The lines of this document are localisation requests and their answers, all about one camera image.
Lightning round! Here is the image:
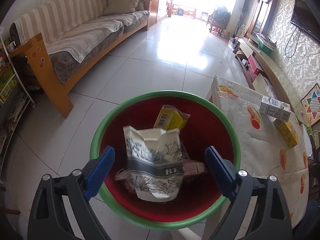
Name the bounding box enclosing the white patterned paper cup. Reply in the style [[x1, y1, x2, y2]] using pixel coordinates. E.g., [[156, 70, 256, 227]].
[[123, 126, 184, 203]]

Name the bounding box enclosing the wall-mounted black television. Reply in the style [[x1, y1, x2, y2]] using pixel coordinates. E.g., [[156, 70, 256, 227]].
[[290, 0, 320, 42]]

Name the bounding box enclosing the chinese checkers board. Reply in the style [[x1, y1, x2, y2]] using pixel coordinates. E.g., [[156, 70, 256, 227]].
[[300, 83, 320, 126]]

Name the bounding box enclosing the green box on cabinet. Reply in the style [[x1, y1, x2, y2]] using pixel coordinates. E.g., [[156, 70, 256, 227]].
[[254, 33, 277, 56]]

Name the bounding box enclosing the beige cushion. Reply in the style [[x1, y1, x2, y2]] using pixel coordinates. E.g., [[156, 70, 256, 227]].
[[103, 0, 140, 16]]

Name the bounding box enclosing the yellow box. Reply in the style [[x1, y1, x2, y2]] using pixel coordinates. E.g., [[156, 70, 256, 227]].
[[153, 105, 190, 131]]

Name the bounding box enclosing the white book rack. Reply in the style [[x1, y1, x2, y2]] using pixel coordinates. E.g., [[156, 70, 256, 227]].
[[1, 38, 35, 169]]

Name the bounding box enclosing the purple plastic bag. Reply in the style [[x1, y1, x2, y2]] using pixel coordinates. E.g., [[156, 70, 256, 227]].
[[114, 159, 207, 194]]

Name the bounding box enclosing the long TV cabinet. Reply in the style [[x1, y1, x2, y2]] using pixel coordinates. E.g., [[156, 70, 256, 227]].
[[239, 38, 304, 122]]

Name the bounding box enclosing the green red trash basin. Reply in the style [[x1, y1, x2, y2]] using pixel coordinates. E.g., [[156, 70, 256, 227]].
[[89, 90, 241, 230]]

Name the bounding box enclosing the wooden striped-cover sofa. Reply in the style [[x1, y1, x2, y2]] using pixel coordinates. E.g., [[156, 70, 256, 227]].
[[10, 0, 151, 117]]

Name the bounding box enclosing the white milk carton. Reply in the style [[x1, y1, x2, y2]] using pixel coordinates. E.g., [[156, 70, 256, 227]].
[[259, 95, 291, 121]]

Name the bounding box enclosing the far wooden bench table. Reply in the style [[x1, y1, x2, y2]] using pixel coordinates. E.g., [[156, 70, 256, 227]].
[[171, 4, 196, 19]]

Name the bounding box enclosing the fruit-print tablecloth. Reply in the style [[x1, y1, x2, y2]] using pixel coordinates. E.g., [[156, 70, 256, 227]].
[[212, 76, 309, 226]]

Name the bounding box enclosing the yellow tea drink carton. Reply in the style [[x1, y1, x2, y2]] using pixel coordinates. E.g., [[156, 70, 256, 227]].
[[273, 119, 298, 148]]

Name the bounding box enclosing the wooden chair with clothes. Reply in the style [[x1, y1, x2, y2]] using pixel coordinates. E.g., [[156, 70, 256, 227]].
[[207, 7, 231, 36]]

